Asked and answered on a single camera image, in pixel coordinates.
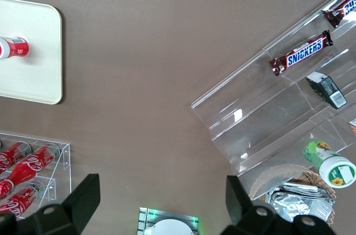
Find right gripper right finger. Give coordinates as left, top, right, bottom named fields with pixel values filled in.
left=222, top=176, right=279, bottom=235

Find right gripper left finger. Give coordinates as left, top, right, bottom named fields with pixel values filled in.
left=33, top=173, right=101, bottom=235

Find light tan wicker basket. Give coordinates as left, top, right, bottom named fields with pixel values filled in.
left=250, top=162, right=337, bottom=224

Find beige plastic tray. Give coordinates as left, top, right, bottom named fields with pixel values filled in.
left=0, top=0, right=63, bottom=105

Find clear acrylic bottle rack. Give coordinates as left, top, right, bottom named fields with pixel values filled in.
left=0, top=132, right=72, bottom=219

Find red cola bottle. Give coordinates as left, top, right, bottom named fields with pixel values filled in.
left=0, top=143, right=61, bottom=199
left=0, top=181, right=45, bottom=219
left=0, top=141, right=33, bottom=176

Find silver foil bag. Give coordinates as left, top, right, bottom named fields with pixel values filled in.
left=265, top=182, right=336, bottom=223

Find clear acrylic stepped display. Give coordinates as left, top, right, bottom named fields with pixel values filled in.
left=191, top=0, right=356, bottom=176

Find green white capped bottle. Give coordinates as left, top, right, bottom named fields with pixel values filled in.
left=303, top=140, right=356, bottom=190

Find small black white box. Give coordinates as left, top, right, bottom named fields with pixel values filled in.
left=305, top=71, right=348, bottom=109

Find brown table cloth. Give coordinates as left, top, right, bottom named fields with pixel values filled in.
left=0, top=0, right=356, bottom=235

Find brown Snickers bar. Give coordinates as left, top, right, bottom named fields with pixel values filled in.
left=268, top=29, right=334, bottom=77
left=322, top=0, right=356, bottom=29

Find red white yogurt bottle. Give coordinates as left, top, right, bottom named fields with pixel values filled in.
left=0, top=36, right=30, bottom=60

